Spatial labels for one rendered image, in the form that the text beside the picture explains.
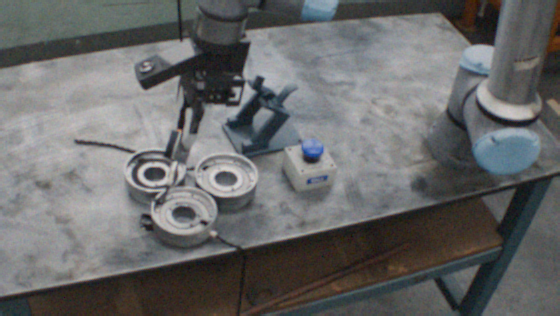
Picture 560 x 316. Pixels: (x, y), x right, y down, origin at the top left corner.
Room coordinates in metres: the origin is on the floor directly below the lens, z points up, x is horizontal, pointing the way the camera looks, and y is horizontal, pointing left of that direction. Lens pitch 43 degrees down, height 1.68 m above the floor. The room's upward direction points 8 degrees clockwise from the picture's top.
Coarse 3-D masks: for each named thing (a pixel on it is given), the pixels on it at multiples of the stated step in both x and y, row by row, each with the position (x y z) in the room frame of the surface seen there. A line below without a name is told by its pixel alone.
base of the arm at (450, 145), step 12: (444, 120) 1.07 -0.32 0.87; (456, 120) 1.04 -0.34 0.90; (432, 132) 1.07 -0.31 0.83; (444, 132) 1.05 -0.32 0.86; (456, 132) 1.03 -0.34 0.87; (432, 144) 1.05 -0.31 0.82; (444, 144) 1.03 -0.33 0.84; (456, 144) 1.02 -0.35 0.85; (468, 144) 1.02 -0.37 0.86; (444, 156) 1.02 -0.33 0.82; (456, 156) 1.02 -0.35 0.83; (468, 156) 1.01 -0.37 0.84; (456, 168) 1.00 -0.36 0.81; (468, 168) 1.00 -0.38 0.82; (480, 168) 1.00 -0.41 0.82
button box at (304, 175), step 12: (288, 156) 0.93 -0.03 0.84; (300, 156) 0.93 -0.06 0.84; (324, 156) 0.94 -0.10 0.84; (288, 168) 0.93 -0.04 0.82; (300, 168) 0.90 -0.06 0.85; (312, 168) 0.91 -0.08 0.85; (324, 168) 0.91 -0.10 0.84; (336, 168) 0.92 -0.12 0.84; (300, 180) 0.89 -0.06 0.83; (312, 180) 0.90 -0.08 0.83; (324, 180) 0.91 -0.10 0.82; (300, 192) 0.89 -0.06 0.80
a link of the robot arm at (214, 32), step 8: (200, 16) 0.88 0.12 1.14; (200, 24) 0.88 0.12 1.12; (208, 24) 0.87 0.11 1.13; (216, 24) 0.87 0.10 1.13; (224, 24) 0.87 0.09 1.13; (232, 24) 0.87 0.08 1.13; (240, 24) 0.88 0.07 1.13; (200, 32) 0.87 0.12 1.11; (208, 32) 0.87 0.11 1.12; (216, 32) 0.87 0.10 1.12; (224, 32) 0.87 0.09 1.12; (232, 32) 0.87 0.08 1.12; (240, 32) 0.89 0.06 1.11; (208, 40) 0.87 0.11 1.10; (216, 40) 0.86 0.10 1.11; (224, 40) 0.87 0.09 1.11; (232, 40) 0.87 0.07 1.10
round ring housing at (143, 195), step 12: (132, 156) 0.88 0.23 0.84; (144, 156) 0.90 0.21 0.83; (156, 156) 0.90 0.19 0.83; (144, 168) 0.87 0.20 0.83; (156, 168) 0.88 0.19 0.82; (168, 168) 0.88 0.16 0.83; (180, 168) 0.88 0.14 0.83; (144, 180) 0.84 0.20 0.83; (180, 180) 0.84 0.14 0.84; (132, 192) 0.81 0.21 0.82; (144, 192) 0.81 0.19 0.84; (156, 192) 0.81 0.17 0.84
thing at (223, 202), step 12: (216, 156) 0.91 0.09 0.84; (228, 156) 0.92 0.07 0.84; (240, 156) 0.92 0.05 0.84; (204, 168) 0.89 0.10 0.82; (228, 168) 0.90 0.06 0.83; (252, 168) 0.90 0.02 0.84; (216, 180) 0.88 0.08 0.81; (228, 180) 0.89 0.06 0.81; (240, 180) 0.87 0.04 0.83; (252, 180) 0.88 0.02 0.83; (228, 192) 0.84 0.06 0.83; (252, 192) 0.85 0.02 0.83; (216, 204) 0.82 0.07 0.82; (228, 204) 0.82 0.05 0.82; (240, 204) 0.83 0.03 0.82
